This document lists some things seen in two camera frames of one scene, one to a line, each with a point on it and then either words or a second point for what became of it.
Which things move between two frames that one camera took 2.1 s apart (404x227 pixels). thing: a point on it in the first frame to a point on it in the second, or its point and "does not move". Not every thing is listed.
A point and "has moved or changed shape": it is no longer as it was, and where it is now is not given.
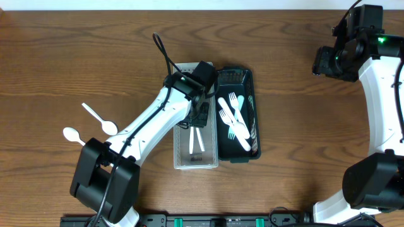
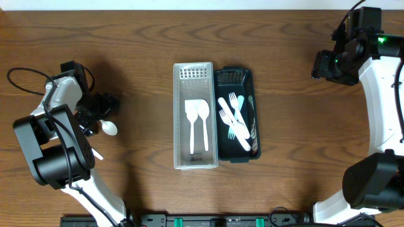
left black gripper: x=199 y=114 to x=95 y=111
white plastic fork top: x=231 y=133 does not move
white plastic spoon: x=241 y=128 does not move
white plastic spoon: x=201 y=140 has moved or changed shape
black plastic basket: x=240 y=81 does not move
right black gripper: x=320 y=60 does not move
